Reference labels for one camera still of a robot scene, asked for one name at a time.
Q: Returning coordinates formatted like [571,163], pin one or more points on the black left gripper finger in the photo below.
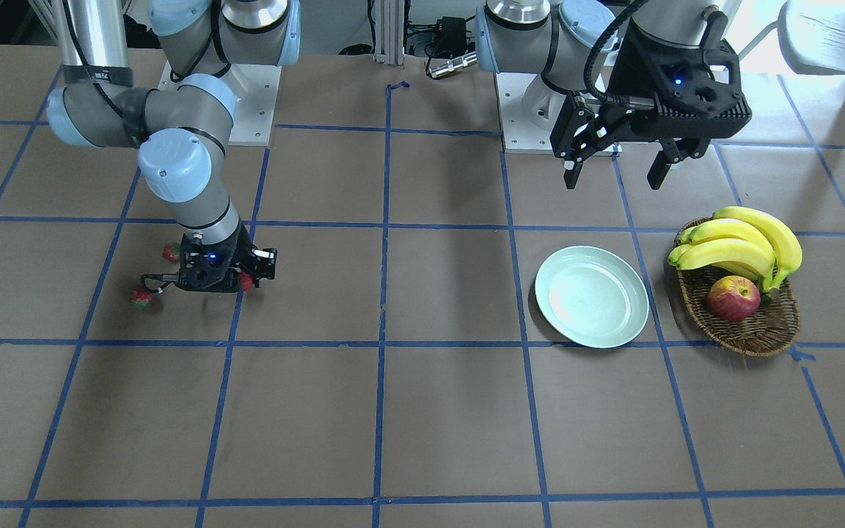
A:
[573,161]
[668,156]

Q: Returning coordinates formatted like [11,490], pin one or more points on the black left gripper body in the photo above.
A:
[629,67]

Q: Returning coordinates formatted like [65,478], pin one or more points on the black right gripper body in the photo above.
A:
[243,254]

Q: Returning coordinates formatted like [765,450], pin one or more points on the red strawberry green cap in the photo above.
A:
[171,252]

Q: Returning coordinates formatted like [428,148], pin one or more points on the red strawberry pointing up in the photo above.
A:
[245,281]

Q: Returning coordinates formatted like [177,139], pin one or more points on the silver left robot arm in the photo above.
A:
[574,45]

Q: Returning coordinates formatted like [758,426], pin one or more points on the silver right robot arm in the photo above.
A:
[180,135]

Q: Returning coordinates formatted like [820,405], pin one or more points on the light green plate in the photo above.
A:
[591,296]

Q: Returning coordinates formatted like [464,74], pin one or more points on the red strawberry near gripper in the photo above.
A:
[140,299]

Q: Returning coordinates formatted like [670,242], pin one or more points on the yellow banana bunch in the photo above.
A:
[745,241]

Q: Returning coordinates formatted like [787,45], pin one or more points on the white chair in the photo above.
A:
[811,37]

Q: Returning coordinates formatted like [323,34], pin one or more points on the red yellow apple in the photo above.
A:
[733,298]

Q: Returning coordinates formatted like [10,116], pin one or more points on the brown wicker basket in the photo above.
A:
[768,332]

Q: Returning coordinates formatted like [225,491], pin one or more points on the aluminium frame post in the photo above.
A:
[388,31]

